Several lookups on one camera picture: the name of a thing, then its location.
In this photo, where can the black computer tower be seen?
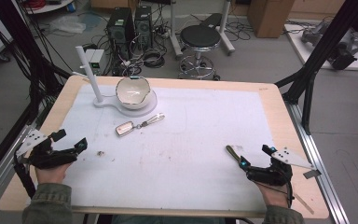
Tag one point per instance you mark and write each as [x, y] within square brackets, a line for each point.
[143, 26]
[120, 29]

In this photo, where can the white metal floor stand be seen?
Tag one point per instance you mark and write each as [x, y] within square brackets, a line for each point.
[175, 37]

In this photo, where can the brown wooden cabinet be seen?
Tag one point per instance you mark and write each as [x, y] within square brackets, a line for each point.
[270, 17]

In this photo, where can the grey robot device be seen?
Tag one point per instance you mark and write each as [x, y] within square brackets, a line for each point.
[343, 46]

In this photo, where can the clear plastic bag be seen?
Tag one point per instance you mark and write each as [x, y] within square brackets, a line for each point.
[68, 24]

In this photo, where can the grey tape piece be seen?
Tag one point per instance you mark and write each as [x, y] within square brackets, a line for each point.
[311, 174]

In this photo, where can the white floor platform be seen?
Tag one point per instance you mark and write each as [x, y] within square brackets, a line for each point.
[306, 53]

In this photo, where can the thin wooden strip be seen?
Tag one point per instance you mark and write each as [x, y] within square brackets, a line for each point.
[303, 203]

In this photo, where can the white ceramic bowl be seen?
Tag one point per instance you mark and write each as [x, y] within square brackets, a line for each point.
[133, 91]

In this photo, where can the white stand with pole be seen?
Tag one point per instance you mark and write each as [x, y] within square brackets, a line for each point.
[91, 74]

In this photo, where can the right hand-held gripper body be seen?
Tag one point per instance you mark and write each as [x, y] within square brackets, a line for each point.
[270, 175]

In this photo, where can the black round stool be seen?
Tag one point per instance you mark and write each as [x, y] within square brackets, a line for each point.
[199, 37]

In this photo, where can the aluminium rail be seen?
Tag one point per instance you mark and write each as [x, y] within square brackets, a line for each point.
[0, 177]
[320, 174]

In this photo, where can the black metal frame strut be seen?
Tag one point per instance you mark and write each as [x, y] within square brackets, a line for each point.
[317, 56]
[21, 46]

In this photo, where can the white box with green display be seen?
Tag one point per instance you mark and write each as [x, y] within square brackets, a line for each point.
[95, 60]

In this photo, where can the person's left hand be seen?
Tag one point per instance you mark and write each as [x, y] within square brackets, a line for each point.
[51, 175]

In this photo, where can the person's right hand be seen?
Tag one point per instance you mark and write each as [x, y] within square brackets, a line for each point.
[275, 196]

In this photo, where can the white table mat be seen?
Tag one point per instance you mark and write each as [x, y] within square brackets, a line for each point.
[183, 155]

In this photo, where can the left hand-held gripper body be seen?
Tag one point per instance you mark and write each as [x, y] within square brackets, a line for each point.
[43, 157]

